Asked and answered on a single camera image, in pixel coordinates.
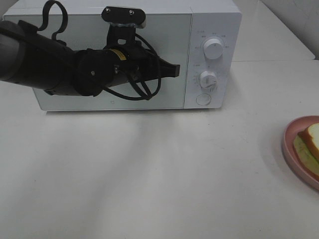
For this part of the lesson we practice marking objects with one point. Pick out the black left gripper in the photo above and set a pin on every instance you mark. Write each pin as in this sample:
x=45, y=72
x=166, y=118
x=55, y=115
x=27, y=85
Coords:
x=134, y=61

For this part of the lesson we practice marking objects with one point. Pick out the white microwave door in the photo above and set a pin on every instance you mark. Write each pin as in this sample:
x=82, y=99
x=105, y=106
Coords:
x=167, y=34

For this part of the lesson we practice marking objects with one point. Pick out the white timer knob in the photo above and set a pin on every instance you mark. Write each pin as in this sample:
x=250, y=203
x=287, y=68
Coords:
x=207, y=79

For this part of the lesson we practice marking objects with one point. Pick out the round door release button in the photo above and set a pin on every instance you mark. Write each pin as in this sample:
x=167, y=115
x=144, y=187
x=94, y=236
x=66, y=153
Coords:
x=203, y=99

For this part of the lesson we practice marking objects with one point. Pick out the pink round plate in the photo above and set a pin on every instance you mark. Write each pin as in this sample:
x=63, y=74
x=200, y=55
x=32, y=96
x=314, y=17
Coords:
x=289, y=153

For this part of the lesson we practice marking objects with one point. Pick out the white bread sandwich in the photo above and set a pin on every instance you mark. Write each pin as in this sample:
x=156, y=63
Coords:
x=306, y=145

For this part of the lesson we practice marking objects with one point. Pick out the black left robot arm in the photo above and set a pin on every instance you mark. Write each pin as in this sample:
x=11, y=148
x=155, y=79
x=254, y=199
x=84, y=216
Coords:
x=30, y=59

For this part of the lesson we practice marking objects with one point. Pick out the white microwave oven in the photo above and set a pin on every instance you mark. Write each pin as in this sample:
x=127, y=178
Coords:
x=209, y=18

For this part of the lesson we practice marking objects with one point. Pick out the upper white power knob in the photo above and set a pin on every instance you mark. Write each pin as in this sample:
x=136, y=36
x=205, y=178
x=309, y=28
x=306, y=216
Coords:
x=213, y=47

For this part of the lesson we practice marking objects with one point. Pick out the white adjacent table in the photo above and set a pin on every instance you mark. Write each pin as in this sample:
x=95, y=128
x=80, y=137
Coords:
x=264, y=37

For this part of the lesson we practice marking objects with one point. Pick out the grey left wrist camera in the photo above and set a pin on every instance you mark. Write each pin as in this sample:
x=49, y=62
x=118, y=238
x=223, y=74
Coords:
x=123, y=23

